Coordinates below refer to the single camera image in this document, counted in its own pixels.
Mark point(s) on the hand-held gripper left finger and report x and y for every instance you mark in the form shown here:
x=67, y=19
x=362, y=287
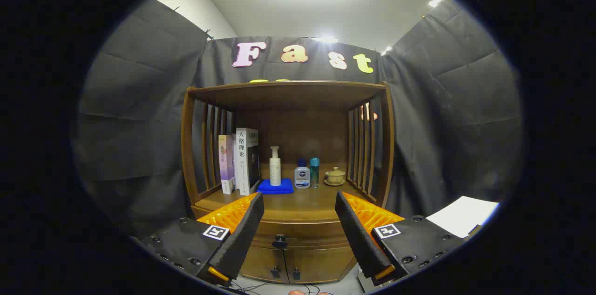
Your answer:
x=242, y=239

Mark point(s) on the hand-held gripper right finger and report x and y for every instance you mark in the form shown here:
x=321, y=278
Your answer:
x=361, y=239

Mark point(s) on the brown wooden drawer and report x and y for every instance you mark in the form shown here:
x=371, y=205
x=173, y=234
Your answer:
x=307, y=234

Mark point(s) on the wooden cabinet door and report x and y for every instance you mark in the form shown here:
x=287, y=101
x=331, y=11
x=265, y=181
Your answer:
x=260, y=262
x=321, y=264

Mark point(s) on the brown wooden countertop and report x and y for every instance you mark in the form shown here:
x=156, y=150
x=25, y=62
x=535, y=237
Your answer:
x=302, y=202

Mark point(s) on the brown wooden cabinet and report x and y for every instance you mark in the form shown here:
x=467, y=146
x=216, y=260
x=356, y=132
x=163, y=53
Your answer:
x=298, y=137

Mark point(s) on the blue folded cloth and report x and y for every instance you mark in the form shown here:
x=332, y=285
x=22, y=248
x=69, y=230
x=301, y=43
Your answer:
x=274, y=189

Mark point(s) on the beige lidded teacup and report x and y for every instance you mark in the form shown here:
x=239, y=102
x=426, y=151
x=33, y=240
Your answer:
x=335, y=177

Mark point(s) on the purple book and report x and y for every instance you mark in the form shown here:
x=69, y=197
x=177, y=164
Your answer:
x=226, y=164

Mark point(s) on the white pump bottle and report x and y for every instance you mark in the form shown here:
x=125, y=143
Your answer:
x=275, y=169

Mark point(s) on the white book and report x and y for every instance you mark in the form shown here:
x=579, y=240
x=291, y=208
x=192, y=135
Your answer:
x=242, y=160

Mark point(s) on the teal bottle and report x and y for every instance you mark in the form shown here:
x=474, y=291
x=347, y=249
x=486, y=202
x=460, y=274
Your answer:
x=314, y=171

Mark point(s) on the white bottle with blue cap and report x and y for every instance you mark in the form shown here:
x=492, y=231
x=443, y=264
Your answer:
x=302, y=178

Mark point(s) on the white board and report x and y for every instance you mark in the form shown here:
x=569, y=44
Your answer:
x=461, y=216

